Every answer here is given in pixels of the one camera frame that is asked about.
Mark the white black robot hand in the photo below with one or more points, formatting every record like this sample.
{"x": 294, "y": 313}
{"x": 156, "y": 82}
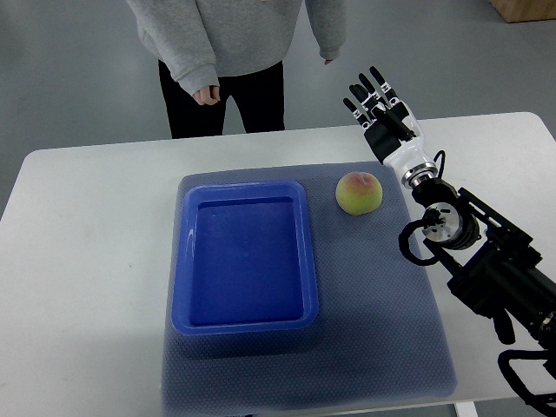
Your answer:
{"x": 391, "y": 129}

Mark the person's bare hand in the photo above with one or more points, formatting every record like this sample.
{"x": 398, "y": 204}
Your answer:
{"x": 207, "y": 95}

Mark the green pink peach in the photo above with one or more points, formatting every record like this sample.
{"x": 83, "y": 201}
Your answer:
{"x": 358, "y": 193}

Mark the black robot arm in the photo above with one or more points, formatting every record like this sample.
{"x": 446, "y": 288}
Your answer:
{"x": 493, "y": 269}

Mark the person in grey hoodie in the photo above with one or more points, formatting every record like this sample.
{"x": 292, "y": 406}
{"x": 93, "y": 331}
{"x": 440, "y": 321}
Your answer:
{"x": 236, "y": 45}

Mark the blue plastic tray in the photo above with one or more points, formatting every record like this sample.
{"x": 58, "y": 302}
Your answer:
{"x": 244, "y": 260}

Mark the blue textured mat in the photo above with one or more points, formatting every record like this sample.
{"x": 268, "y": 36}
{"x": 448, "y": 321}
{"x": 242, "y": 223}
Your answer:
{"x": 378, "y": 335}

